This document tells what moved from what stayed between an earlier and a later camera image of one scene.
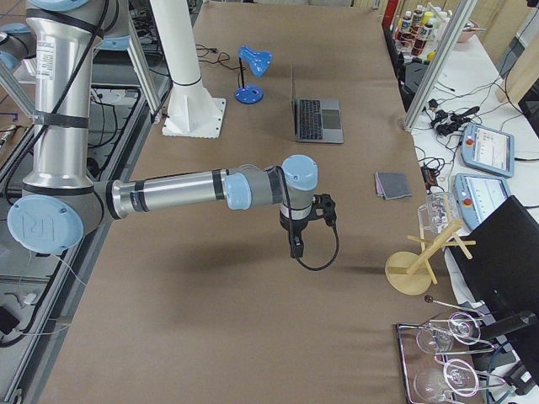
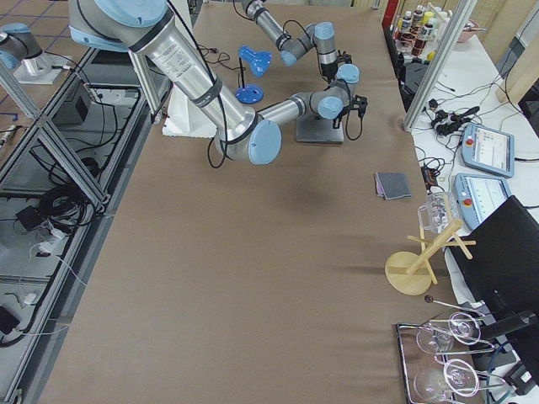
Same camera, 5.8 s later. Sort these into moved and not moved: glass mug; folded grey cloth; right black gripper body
Moved: right black gripper body
Not moved: glass mug; folded grey cloth
